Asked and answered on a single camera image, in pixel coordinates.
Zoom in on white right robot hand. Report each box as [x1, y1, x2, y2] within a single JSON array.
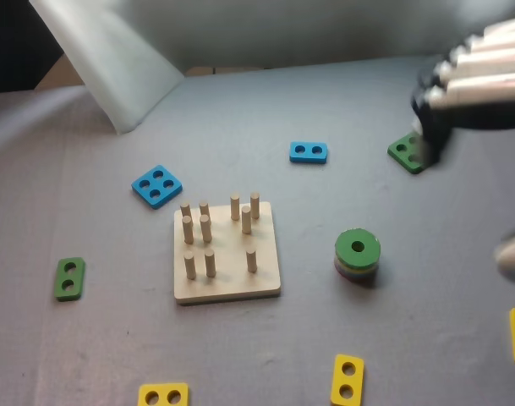
[[410, 15, 515, 281]]

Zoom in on green ring stack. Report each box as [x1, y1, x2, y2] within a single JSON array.
[[333, 228, 382, 284]]

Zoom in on green four-hole square block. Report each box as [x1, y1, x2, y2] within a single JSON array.
[[386, 130, 430, 175]]

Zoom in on blue two-hole rectangle block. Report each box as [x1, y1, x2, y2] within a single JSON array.
[[288, 141, 329, 165]]

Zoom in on wooden peg board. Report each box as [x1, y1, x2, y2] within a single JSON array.
[[174, 192, 282, 306]]

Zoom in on yellow two-hole rectangle block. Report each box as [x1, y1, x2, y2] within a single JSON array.
[[137, 382, 189, 406], [330, 354, 365, 406]]

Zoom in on blue four-hole square block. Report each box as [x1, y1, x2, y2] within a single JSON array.
[[130, 164, 184, 210]]

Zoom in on green two-hole rectangle block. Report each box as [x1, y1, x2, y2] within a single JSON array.
[[53, 256, 87, 303]]

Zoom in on grey table cloth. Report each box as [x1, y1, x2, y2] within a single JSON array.
[[0, 52, 515, 406]]

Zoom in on white sheet backdrop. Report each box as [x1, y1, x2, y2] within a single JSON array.
[[28, 0, 515, 136]]

